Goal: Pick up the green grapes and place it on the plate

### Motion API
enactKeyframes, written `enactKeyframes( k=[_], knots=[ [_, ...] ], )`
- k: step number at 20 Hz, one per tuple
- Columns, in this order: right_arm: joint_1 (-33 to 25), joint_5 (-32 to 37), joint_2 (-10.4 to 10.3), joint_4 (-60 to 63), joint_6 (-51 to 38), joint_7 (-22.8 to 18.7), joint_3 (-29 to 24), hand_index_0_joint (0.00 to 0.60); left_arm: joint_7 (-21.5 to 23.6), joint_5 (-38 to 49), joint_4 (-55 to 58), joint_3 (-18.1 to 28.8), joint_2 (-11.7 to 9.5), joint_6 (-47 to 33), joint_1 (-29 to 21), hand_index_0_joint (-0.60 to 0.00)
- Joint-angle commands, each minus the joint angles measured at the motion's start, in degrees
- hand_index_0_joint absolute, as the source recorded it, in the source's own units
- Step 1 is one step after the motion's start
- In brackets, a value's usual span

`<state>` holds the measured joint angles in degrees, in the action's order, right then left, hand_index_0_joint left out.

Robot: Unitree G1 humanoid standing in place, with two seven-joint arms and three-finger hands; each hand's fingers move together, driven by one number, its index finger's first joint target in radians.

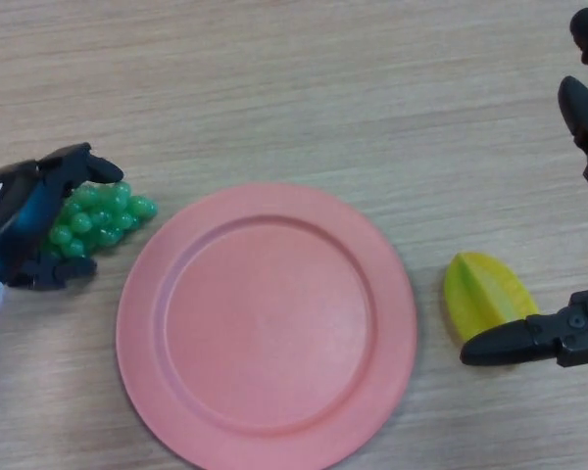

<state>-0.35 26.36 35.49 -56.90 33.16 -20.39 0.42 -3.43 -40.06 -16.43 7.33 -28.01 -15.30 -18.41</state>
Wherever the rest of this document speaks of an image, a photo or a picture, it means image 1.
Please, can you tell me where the yellow starfruit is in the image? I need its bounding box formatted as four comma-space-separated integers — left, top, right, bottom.
442, 251, 540, 368

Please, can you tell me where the green grape bunch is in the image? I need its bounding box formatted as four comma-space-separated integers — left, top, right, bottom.
39, 180, 159, 260

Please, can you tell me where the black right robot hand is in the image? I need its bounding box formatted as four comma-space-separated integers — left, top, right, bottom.
459, 7, 588, 368

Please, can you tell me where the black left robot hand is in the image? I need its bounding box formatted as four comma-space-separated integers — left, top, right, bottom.
0, 142, 125, 291

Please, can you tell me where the pink round plate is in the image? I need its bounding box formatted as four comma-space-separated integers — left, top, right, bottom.
116, 182, 418, 459

